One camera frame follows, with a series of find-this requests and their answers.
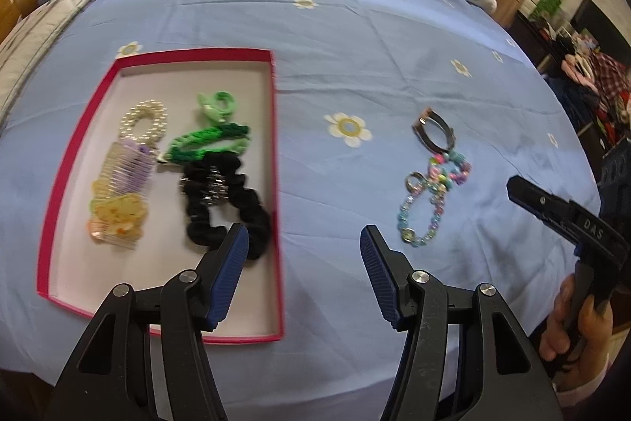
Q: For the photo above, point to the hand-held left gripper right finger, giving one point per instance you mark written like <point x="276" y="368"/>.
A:
<point x="379" y="278"/>

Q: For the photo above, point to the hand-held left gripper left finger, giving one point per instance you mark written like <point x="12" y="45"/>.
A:
<point x="227" y="283"/>

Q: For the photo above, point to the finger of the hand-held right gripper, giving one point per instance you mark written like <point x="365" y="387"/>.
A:
<point x="540" y="201"/>

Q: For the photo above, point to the black scrunchie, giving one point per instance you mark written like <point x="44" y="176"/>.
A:
<point x="241" y="209"/>

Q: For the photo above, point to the yellow hair claw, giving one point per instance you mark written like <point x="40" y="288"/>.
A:
<point x="121" y="214"/>

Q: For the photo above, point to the clear hair comb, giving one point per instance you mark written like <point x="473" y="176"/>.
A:
<point x="121" y="172"/>

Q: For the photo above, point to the purple hair clip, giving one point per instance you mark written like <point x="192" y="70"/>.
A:
<point x="142" y="152"/>

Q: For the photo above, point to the pearl scrunchie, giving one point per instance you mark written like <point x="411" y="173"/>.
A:
<point x="145" y="117"/>

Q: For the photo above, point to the red jewelry box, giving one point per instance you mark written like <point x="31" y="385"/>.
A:
<point x="98" y="115"/>

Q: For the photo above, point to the person's right forearm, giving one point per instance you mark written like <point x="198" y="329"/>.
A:
<point x="594" y="381"/>

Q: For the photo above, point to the person's right hand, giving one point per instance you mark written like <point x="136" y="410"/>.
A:
<point x="591" y="342"/>

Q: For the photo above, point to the pile of clothes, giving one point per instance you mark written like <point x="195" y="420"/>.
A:
<point x="599" y="75"/>

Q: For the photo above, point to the cluttered shelf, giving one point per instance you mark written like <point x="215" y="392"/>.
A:
<point x="542" y="4"/>

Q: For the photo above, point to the blue floral bedsheet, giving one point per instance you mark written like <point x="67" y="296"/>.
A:
<point x="374" y="56"/>

